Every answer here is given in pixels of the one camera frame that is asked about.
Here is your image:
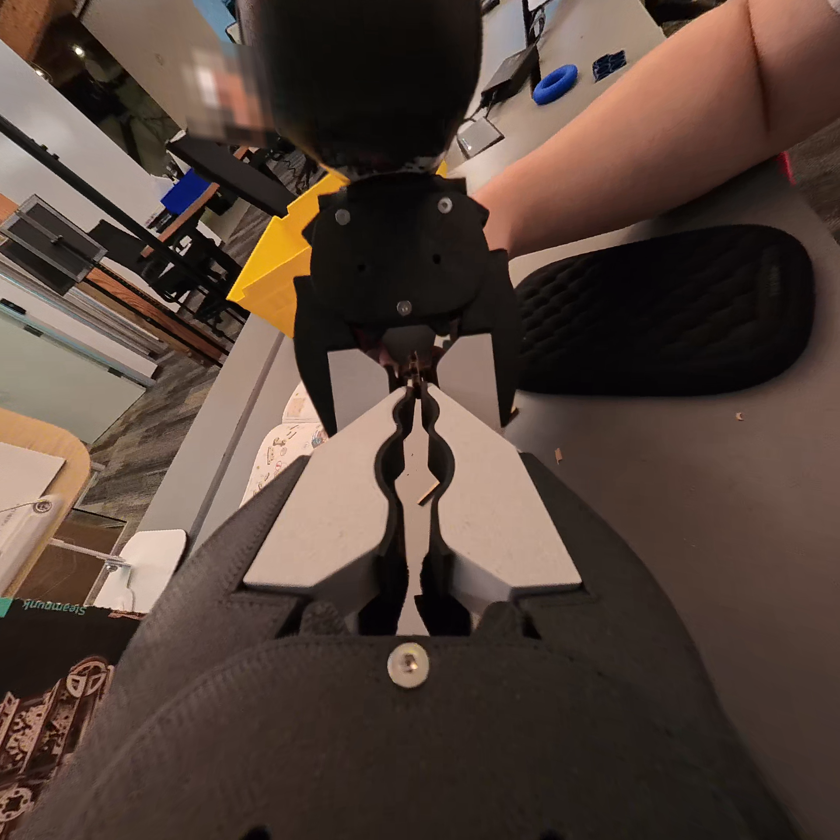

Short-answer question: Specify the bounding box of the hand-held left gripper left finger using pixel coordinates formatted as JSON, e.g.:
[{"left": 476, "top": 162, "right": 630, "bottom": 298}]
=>
[{"left": 241, "top": 386, "right": 418, "bottom": 636}]

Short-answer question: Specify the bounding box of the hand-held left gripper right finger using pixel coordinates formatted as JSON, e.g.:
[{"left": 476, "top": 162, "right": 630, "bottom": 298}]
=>
[{"left": 417, "top": 384, "right": 584, "bottom": 636}]

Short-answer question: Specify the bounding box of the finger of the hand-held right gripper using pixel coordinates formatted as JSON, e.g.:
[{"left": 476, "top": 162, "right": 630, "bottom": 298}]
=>
[
  {"left": 326, "top": 346, "right": 404, "bottom": 432},
  {"left": 428, "top": 333, "right": 503, "bottom": 431}
]

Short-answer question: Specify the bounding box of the person's right forearm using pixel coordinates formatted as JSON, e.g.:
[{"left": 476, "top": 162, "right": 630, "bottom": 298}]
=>
[{"left": 471, "top": 0, "right": 840, "bottom": 258}]

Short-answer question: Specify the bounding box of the black model kit box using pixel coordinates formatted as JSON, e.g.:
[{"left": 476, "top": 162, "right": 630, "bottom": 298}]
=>
[{"left": 0, "top": 597, "right": 142, "bottom": 840}]

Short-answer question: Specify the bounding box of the instruction booklet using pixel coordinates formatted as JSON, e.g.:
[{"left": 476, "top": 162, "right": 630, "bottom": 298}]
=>
[{"left": 241, "top": 384, "right": 329, "bottom": 509}]

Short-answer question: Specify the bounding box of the yellow plastic bin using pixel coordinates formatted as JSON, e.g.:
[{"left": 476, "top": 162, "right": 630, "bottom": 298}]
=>
[{"left": 226, "top": 164, "right": 448, "bottom": 339}]

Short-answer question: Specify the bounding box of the black quilted wrist rest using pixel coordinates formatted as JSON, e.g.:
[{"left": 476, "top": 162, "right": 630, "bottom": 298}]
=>
[{"left": 515, "top": 225, "right": 816, "bottom": 399}]

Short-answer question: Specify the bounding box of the blue storage bin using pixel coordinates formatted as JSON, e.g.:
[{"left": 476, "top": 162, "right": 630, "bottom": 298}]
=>
[{"left": 161, "top": 167, "right": 221, "bottom": 214}]

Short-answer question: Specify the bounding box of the black power adapter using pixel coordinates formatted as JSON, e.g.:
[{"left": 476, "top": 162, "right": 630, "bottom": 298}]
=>
[{"left": 481, "top": 45, "right": 540, "bottom": 109}]

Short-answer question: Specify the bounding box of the wooden sign board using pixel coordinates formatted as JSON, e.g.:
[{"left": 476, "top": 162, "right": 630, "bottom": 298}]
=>
[{"left": 0, "top": 407, "right": 91, "bottom": 595}]

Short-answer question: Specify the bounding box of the printed instruction sheet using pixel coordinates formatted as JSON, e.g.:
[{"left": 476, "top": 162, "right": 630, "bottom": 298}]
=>
[{"left": 0, "top": 443, "right": 67, "bottom": 519}]

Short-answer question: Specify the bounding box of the grey clamped panel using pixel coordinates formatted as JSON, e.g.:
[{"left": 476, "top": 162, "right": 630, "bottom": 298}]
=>
[{"left": 0, "top": 195, "right": 108, "bottom": 296}]

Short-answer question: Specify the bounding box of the black pole stand with disc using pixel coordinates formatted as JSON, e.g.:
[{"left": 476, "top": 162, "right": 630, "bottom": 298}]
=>
[{"left": 0, "top": 115, "right": 247, "bottom": 309}]

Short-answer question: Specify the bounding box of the blue foam ring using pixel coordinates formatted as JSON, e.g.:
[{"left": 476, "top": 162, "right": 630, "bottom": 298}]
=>
[{"left": 533, "top": 63, "right": 580, "bottom": 106}]

